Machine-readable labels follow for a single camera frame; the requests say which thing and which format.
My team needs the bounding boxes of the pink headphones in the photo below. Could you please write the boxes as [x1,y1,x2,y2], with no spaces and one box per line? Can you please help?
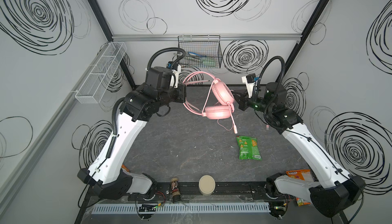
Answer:
[183,71,238,134]

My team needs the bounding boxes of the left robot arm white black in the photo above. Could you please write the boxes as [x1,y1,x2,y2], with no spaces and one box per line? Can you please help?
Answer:
[78,47,186,200]

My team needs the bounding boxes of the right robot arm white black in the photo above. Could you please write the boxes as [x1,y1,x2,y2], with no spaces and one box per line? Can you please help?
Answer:
[232,56,365,218]

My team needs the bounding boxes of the green snack bag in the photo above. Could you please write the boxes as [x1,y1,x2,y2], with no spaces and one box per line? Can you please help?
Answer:
[236,136,262,161]

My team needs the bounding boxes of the orange snack bag right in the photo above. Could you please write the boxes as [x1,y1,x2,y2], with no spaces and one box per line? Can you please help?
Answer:
[286,169,314,207]

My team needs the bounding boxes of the orange white snack bag left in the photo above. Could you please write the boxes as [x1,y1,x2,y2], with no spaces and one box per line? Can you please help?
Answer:
[121,165,130,172]

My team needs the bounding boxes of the beige round lid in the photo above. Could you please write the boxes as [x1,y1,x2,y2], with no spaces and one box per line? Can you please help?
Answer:
[198,175,216,196]

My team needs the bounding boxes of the small brown bottle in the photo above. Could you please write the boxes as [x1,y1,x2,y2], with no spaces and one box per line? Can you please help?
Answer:
[170,177,181,203]

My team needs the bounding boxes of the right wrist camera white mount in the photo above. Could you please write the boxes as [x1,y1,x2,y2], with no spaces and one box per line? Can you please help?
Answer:
[242,73,257,98]

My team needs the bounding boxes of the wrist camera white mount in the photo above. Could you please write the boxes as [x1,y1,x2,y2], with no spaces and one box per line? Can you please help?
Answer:
[167,61,182,88]
[242,73,257,98]

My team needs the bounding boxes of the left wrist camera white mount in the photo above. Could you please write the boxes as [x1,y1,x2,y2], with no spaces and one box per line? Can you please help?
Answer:
[167,61,182,88]

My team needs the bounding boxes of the black wire basket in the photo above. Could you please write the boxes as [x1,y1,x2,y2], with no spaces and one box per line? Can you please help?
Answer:
[177,35,223,69]

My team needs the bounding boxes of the clear plastic wall shelf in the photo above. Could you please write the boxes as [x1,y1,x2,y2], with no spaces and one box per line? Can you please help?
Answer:
[75,42,127,104]

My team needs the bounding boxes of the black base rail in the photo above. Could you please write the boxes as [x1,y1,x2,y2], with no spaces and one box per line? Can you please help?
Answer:
[126,182,293,204]

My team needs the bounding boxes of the white slotted cable duct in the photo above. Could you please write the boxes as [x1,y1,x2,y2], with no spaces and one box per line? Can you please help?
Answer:
[91,203,271,214]

